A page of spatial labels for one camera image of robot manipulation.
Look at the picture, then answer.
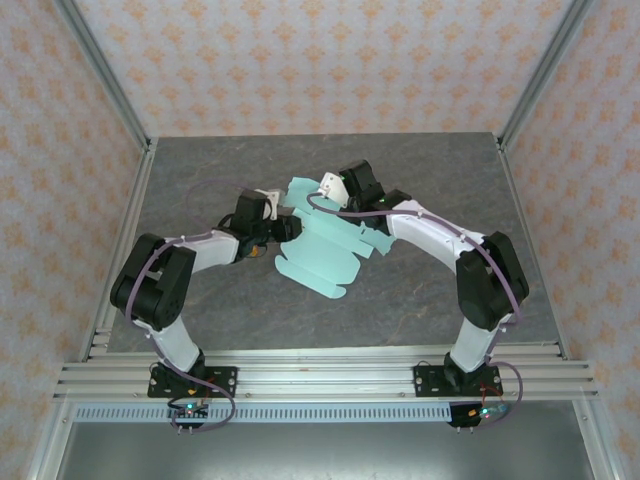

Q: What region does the right circuit board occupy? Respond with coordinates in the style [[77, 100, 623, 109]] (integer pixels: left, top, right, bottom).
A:
[[448, 402, 512, 431]]

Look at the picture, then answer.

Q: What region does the aluminium rail beam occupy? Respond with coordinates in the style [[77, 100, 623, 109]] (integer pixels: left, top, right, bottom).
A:
[[53, 349, 600, 401]]

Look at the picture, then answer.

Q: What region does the teal paper box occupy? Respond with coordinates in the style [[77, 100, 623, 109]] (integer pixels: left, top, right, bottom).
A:
[[273, 175, 396, 301]]

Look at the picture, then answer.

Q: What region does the grey metal shelf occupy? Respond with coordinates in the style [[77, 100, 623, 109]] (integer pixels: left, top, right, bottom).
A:
[[54, 422, 596, 480]]

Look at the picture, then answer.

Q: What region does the circuit board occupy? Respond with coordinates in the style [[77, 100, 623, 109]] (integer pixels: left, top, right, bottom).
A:
[[448, 402, 512, 431], [167, 401, 211, 432]]

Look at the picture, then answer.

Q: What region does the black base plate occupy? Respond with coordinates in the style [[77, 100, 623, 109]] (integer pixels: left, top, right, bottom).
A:
[[413, 364, 504, 399], [147, 365, 239, 399]]

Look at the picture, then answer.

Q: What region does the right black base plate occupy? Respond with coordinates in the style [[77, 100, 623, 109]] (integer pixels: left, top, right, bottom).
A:
[[413, 364, 504, 399]]

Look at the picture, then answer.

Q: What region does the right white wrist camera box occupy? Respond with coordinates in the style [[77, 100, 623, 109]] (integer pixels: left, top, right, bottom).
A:
[[319, 171, 350, 207]]

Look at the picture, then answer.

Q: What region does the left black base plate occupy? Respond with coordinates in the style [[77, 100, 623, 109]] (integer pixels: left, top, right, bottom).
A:
[[147, 365, 239, 399]]

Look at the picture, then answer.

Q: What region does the aluminium table side rail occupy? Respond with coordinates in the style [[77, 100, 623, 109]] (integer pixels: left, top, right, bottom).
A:
[[496, 134, 569, 361], [79, 137, 159, 362]]

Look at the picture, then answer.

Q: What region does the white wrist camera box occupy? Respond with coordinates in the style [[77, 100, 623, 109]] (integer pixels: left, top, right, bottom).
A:
[[254, 188, 284, 222], [319, 171, 350, 207]]

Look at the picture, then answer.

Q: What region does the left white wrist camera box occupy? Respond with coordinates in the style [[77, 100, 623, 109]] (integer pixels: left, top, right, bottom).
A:
[[254, 188, 284, 222]]

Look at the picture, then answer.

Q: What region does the slotted grey cable duct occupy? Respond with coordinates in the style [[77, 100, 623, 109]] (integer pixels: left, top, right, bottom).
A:
[[74, 404, 454, 425]]

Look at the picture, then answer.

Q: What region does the left circuit board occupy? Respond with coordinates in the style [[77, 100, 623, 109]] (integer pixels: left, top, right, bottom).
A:
[[167, 401, 211, 432]]

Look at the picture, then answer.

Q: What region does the short aluminium frame post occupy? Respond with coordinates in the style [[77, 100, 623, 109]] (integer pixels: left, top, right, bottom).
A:
[[27, 399, 76, 480], [572, 399, 619, 480]]

